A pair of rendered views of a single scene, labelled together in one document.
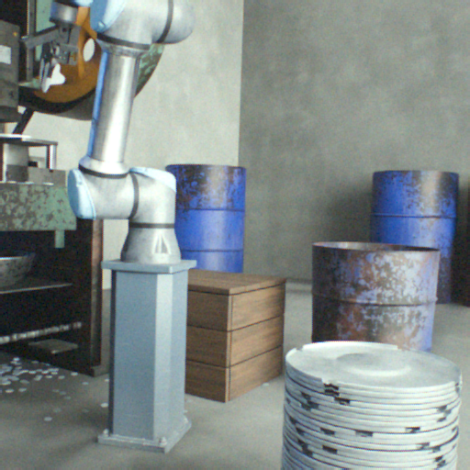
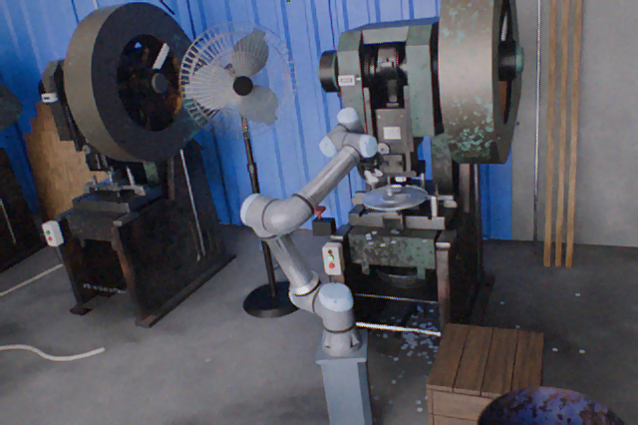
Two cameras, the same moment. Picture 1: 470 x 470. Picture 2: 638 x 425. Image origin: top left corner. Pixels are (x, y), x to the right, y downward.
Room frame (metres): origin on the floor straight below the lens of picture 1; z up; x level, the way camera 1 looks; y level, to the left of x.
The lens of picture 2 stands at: (1.20, -1.59, 1.70)
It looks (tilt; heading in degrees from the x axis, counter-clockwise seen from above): 22 degrees down; 83
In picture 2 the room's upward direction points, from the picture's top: 8 degrees counter-clockwise
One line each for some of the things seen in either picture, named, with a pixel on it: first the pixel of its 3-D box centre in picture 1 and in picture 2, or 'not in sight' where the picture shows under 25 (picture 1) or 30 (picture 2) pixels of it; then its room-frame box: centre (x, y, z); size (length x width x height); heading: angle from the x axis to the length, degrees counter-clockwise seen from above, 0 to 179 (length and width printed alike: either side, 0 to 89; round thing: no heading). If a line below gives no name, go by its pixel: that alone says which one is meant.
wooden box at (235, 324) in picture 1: (208, 327); (488, 394); (1.95, 0.09, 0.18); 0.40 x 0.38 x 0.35; 59
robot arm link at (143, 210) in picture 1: (150, 195); (335, 304); (1.43, 0.22, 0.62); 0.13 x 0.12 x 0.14; 124
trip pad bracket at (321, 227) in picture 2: not in sight; (325, 236); (1.50, 0.83, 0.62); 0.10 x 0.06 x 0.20; 147
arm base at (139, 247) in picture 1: (151, 241); (340, 332); (1.43, 0.22, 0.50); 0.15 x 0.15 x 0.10
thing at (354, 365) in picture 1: (371, 363); not in sight; (0.95, -0.24, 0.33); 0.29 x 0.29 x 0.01
